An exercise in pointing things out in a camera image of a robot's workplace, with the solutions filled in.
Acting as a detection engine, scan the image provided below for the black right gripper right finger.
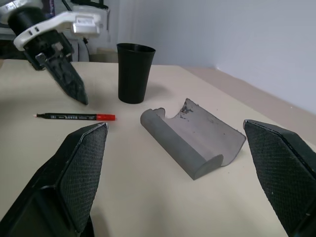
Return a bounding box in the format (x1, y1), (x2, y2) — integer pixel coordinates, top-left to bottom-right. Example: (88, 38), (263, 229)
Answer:
(243, 119), (316, 237)

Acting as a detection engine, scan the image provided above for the black marker with red cap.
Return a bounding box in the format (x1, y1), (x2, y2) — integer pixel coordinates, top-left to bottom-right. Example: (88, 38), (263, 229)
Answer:
(32, 112), (117, 122)

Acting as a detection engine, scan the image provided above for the white robot body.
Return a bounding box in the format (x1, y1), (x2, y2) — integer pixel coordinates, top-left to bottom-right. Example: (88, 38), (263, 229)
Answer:
(61, 0), (111, 62)

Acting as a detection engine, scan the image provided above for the open grey glasses case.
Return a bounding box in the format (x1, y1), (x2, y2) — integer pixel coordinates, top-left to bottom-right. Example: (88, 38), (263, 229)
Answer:
(140, 97), (247, 182)

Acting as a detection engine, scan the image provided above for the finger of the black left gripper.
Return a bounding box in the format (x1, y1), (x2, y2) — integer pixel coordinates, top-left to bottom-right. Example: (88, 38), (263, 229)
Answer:
(63, 56), (87, 96)
(36, 52), (89, 106)

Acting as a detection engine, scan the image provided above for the black plastic cup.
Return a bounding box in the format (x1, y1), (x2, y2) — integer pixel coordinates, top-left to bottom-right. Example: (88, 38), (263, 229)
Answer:
(116, 42), (157, 105)

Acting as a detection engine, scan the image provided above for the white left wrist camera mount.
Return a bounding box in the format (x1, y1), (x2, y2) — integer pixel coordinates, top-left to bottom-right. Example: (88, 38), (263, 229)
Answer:
(13, 10), (102, 52)

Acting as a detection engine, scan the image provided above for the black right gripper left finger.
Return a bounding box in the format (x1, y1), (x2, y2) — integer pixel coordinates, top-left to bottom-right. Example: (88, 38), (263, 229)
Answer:
(0, 122), (109, 237)

